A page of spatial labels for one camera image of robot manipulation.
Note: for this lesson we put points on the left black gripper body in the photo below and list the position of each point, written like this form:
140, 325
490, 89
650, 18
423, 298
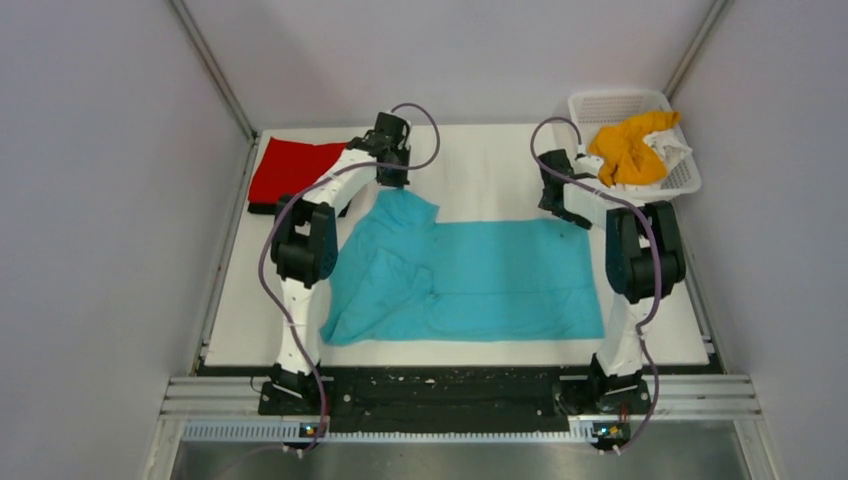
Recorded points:
400, 149

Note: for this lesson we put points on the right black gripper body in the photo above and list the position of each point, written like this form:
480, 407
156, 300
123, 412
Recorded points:
585, 223

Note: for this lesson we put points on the teal t shirt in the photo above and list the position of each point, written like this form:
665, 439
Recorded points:
404, 276

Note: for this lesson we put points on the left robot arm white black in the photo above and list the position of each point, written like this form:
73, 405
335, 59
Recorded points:
304, 247

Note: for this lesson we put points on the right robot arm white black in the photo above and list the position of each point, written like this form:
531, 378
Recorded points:
643, 262

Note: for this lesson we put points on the orange t shirt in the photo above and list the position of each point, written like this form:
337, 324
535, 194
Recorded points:
627, 159

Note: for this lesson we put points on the white plastic basket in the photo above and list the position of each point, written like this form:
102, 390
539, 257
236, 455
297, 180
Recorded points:
592, 110

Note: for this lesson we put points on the folded red t shirt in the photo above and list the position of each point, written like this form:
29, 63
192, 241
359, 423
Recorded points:
287, 167

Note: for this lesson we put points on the folded black t shirt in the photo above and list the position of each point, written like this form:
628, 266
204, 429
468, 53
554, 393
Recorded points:
271, 208

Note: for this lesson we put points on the white t shirt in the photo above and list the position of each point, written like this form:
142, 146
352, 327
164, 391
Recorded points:
669, 148

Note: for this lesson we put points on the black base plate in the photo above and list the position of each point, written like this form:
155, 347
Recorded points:
453, 400

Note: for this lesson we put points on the white cable duct strip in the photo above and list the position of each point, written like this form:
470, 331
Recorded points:
283, 431

